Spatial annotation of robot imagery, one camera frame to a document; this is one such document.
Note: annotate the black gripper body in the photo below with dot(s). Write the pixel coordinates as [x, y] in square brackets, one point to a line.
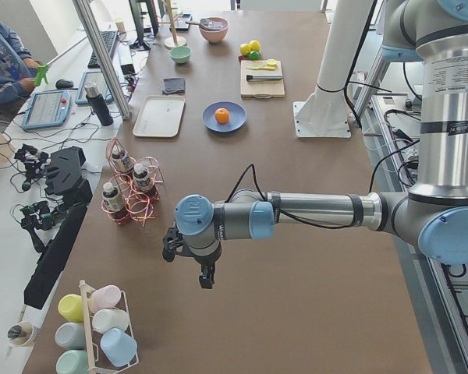
[205, 264]

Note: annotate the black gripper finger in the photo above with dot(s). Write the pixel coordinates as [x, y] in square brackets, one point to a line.
[207, 275]

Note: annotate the orange tangerine fruit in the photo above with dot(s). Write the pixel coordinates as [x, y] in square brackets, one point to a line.
[222, 115]

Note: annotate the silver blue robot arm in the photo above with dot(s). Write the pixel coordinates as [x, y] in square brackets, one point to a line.
[200, 226]
[433, 215]

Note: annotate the blue round plate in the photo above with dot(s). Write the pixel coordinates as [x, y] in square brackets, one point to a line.
[236, 121]

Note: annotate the tea bottle front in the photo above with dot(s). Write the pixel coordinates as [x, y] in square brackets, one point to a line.
[144, 182]

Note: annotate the tea bottle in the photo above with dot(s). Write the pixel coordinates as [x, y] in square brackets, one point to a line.
[114, 204]
[122, 162]
[144, 182]

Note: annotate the tea bottle back left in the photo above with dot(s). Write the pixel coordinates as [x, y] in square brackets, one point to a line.
[114, 204]

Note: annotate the pink cup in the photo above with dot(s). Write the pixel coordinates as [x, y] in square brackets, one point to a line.
[106, 297]

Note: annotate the tea bottle back right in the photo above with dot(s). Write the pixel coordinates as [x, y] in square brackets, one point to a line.
[122, 162]

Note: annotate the white cup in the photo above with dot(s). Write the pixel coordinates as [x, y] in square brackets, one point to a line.
[106, 319]

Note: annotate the light blue cup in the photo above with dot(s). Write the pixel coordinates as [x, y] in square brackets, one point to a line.
[118, 346]

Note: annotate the yellow cup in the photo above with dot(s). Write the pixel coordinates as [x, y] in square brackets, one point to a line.
[70, 307]

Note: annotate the cream rabbit tray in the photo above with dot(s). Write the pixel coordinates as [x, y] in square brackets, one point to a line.
[159, 117]

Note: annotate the grey cup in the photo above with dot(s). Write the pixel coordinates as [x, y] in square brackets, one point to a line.
[71, 336]

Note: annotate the mint green cup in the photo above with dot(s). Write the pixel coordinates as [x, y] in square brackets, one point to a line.
[72, 362]

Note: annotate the grey folded cloth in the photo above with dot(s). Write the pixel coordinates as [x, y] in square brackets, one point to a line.
[173, 85]

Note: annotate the black thermos bottle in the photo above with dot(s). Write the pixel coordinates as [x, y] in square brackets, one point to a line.
[98, 104]

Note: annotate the bamboo cutting board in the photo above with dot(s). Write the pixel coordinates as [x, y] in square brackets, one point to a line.
[260, 89]

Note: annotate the steel muddler with black tip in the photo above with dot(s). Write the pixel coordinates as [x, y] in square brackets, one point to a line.
[263, 78]

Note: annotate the teach pendant tablet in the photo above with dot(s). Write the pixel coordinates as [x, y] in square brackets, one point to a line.
[47, 109]
[96, 77]

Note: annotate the mint green bowl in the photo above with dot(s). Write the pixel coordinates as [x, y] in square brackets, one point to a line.
[180, 55]

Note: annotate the black computer mouse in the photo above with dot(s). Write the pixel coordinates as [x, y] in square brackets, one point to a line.
[64, 84]

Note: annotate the lemon slice lower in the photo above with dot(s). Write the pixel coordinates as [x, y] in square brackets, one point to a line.
[259, 64]

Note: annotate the lemon slice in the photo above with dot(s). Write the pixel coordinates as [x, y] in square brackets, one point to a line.
[259, 64]
[271, 62]

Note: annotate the yellow plastic knife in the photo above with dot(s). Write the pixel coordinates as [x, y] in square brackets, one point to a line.
[266, 68]

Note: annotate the green lime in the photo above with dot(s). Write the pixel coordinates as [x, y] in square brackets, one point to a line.
[254, 55]

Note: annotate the lemon slice upper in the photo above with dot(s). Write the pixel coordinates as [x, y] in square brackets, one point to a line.
[271, 62]

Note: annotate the yellow lemon lower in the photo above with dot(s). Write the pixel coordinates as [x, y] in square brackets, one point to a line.
[244, 49]

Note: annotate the yellow lemon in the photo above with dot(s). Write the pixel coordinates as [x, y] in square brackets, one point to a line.
[255, 45]
[244, 49]

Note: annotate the pink bowl of ice cubes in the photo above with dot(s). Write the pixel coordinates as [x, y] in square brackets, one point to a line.
[215, 36]

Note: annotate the yellow lemon upper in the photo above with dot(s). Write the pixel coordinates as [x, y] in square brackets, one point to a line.
[255, 45]

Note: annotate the black keyboard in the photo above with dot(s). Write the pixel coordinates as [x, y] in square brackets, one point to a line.
[110, 40]

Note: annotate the metal scoop in ice bowl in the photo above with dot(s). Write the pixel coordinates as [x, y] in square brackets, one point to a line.
[207, 24]

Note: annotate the person in blue sweater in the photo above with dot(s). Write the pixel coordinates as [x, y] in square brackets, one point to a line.
[17, 67]

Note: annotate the copper wire bottle rack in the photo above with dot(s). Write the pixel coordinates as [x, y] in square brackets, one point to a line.
[140, 207]

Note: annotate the white wire cup rack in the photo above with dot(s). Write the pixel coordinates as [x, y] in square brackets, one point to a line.
[97, 360]

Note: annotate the black gripper mount bracket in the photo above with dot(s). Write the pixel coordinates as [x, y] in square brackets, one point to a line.
[64, 177]

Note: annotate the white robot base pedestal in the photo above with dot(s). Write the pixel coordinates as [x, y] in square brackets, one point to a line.
[325, 112]

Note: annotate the aluminium frame post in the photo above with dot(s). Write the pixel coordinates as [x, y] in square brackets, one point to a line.
[89, 23]

